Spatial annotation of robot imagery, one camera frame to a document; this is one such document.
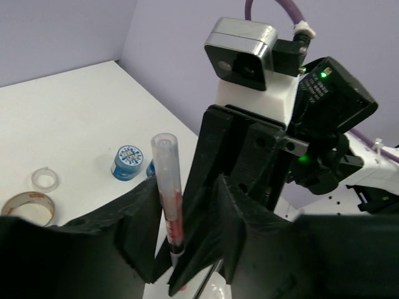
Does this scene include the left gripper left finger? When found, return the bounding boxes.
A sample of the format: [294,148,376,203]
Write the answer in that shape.
[1,177,161,298]

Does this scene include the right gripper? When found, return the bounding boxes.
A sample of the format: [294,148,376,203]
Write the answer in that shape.
[186,104,312,219]

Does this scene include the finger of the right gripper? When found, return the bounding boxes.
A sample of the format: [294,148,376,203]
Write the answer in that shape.
[168,108,237,296]

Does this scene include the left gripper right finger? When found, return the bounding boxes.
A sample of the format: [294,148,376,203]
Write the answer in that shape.
[217,176,398,298]

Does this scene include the clear pen cap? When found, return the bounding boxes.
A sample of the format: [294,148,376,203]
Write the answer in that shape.
[151,133,181,221]

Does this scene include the red pen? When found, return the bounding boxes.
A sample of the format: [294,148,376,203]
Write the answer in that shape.
[160,186,188,293]

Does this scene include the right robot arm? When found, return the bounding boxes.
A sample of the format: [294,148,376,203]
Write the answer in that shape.
[168,57,398,298]

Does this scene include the blue round tub near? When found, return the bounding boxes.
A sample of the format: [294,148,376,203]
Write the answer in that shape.
[146,160,155,177]

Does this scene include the blue round tub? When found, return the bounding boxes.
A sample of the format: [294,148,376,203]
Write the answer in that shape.
[111,145,144,181]
[146,160,155,177]

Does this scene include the blue round tub far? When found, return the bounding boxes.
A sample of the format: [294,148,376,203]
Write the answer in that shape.
[111,145,144,181]

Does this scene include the large clear tape roll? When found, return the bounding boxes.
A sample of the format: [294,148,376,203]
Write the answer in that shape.
[1,191,55,227]

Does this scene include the small clear tape roll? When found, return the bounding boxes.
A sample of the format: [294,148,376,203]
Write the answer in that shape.
[31,167,60,193]

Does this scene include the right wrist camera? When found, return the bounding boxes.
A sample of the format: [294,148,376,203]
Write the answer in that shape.
[203,16,315,122]

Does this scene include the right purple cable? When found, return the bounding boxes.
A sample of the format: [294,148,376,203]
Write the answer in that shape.
[243,0,399,163]

